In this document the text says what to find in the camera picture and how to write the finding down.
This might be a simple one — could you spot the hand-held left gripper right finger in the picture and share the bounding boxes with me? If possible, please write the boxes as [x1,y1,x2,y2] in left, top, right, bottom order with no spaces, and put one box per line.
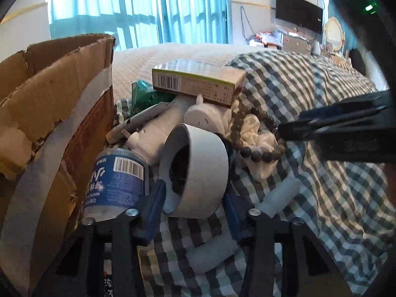
[221,189,353,297]

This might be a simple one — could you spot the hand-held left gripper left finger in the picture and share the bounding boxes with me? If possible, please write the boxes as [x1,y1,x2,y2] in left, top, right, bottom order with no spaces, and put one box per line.
[31,179,168,297]

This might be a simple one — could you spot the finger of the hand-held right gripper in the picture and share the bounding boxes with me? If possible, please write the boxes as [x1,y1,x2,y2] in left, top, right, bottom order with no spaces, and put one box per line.
[277,111,396,163]
[298,91,396,125]

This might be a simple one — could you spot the white tape roll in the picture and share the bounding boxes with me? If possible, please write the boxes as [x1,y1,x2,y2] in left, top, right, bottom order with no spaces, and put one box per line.
[159,123,229,219]

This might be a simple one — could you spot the grey bead bracelet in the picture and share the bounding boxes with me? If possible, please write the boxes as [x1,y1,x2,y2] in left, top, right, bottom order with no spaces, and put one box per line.
[229,105,287,163]

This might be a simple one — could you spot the beige medicine box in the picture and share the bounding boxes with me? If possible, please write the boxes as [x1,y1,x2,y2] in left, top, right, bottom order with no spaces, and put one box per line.
[151,59,247,109]

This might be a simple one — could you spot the brown cardboard box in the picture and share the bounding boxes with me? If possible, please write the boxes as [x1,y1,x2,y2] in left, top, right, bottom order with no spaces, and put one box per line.
[0,34,116,297]

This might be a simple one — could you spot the black chair back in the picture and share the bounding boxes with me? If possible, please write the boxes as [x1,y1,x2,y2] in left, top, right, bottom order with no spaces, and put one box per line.
[349,49,367,75]

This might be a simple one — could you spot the oval vanity mirror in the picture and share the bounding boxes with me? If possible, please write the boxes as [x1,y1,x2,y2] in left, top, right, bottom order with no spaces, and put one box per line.
[323,17,345,51]

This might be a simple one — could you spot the blue label water bottle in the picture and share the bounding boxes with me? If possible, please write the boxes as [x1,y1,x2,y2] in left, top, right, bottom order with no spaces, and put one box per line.
[82,148,152,222]

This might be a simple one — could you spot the white plastic tube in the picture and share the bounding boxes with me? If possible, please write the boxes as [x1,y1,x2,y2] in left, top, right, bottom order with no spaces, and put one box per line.
[260,178,302,219]

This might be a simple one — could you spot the checkered blanket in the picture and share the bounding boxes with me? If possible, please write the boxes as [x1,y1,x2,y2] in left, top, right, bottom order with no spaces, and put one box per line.
[114,51,396,297]

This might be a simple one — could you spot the white charger adapter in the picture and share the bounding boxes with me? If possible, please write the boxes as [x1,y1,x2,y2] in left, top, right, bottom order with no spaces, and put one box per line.
[124,97,189,164]

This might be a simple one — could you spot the silver small fridge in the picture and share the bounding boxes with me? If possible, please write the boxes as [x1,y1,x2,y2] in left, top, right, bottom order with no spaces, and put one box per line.
[281,32,313,53]

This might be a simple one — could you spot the grey pen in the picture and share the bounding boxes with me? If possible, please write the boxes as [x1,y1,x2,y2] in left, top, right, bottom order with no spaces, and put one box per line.
[107,102,174,143]

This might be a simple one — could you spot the white toy figure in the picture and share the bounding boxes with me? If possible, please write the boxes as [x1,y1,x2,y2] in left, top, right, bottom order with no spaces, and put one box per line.
[184,94,228,135]

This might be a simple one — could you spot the orange white packages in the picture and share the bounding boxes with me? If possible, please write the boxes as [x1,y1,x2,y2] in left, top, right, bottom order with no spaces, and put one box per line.
[247,30,282,48]

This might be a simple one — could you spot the green foil packet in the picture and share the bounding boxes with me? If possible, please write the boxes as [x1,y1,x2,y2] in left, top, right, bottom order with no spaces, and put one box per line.
[131,80,174,115]

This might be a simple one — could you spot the white quilted bedspread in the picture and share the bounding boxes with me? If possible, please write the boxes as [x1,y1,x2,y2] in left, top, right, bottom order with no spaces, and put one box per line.
[111,43,391,106]

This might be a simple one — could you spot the teal window curtain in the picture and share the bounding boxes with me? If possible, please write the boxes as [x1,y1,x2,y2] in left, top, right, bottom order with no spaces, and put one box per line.
[161,0,232,44]
[46,0,166,50]

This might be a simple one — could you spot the black wall television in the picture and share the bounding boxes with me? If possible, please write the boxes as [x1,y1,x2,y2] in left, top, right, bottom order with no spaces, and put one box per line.
[275,0,324,34]

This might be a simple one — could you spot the black wall cable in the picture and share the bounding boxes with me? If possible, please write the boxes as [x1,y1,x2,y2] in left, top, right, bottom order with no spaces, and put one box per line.
[240,6,252,42]

